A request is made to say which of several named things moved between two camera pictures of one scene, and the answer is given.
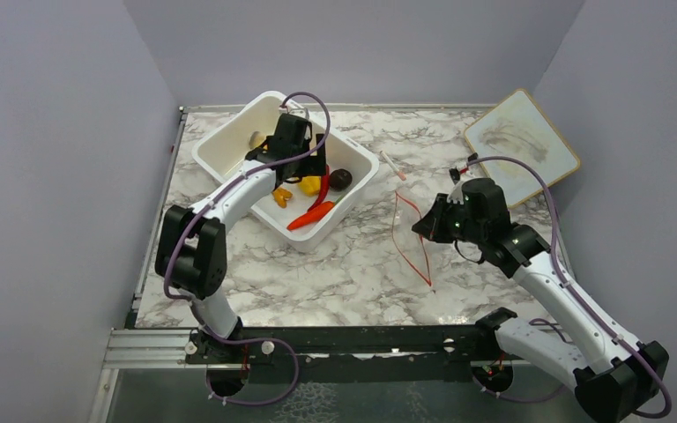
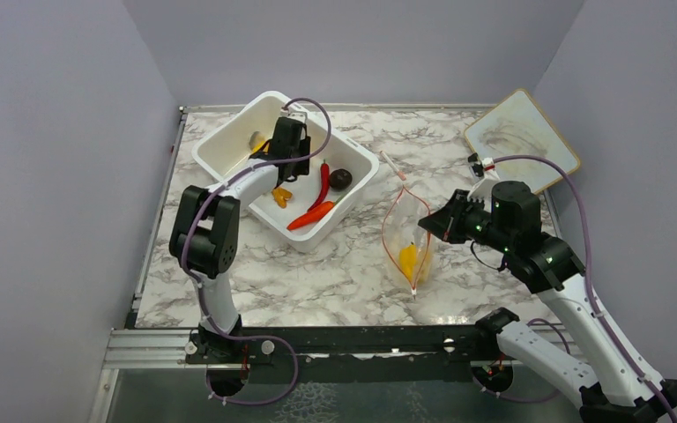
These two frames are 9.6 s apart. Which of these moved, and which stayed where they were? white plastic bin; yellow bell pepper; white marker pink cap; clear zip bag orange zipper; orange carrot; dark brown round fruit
Moved: yellow bell pepper; clear zip bag orange zipper
Stayed: orange carrot; white plastic bin; white marker pink cap; dark brown round fruit
